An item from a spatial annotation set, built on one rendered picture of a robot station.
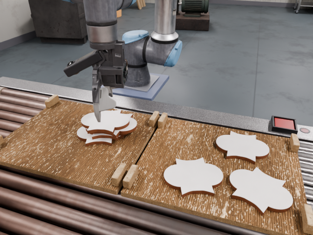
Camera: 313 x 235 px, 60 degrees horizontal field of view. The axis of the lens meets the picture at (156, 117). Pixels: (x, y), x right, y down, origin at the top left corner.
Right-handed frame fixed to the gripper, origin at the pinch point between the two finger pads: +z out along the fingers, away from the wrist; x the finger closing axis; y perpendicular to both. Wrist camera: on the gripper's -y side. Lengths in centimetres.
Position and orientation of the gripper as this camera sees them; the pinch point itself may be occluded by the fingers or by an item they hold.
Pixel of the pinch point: (103, 108)
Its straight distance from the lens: 80.7
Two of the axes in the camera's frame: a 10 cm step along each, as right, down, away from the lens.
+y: 10.0, 0.4, -0.7
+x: 0.8, -5.2, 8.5
